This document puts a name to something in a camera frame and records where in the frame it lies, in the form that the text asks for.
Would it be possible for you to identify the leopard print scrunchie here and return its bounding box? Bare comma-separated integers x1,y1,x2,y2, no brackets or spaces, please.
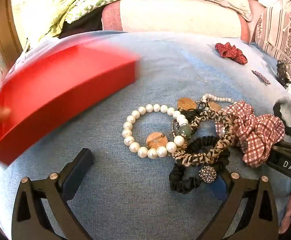
173,110,234,167

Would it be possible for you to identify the cream pink-edged pillow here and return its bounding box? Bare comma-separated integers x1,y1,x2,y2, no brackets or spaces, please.
101,0,257,44

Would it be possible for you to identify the dark flower hair clip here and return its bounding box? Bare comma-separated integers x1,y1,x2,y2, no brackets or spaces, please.
276,60,291,87

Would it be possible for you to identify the blue blanket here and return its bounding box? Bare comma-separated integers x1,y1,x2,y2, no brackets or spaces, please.
0,31,291,240

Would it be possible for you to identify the black satin scrunchie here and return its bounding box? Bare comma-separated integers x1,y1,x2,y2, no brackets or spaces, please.
169,135,231,194

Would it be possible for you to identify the small white bead bracelet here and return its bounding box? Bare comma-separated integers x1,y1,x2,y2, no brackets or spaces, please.
202,93,237,105

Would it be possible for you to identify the green floral quilt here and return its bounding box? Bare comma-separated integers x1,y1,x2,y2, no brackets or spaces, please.
11,0,164,38

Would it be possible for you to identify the round gold medallion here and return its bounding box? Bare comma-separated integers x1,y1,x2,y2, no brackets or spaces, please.
177,97,197,111

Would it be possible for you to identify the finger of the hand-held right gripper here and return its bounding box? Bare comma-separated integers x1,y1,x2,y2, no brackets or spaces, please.
272,101,291,139
272,140,291,154

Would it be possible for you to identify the wooden window frame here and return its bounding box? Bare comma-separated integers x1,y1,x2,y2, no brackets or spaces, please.
0,0,23,100

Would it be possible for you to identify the large white pearl bracelet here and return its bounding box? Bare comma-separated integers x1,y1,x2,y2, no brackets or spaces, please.
122,104,189,159

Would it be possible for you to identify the red plaid scrunchie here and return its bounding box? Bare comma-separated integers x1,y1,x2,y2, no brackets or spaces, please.
215,100,285,168

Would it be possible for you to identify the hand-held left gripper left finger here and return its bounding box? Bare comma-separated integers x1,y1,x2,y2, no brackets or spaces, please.
11,148,94,240

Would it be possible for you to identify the striped floral pillow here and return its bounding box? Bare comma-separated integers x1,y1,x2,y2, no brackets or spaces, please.
255,4,291,81

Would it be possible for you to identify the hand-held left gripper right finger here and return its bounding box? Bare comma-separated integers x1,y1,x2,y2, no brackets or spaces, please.
205,172,279,240

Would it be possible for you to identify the red dotted scrunchie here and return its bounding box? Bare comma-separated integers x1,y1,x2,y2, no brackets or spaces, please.
215,42,248,65

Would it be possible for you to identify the rhinestone hair clip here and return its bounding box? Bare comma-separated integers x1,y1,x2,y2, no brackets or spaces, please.
251,70,271,85

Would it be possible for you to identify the red jewelry box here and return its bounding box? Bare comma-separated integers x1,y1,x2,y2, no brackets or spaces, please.
0,39,142,166

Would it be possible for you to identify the gold tag chain necklace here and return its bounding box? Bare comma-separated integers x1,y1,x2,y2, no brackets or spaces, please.
197,99,222,112

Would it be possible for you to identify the rhinestone ball hair tie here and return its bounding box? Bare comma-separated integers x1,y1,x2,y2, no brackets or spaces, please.
199,165,215,183

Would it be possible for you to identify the green bead rhinestone bracelet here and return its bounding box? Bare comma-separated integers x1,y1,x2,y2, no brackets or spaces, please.
172,120,193,151

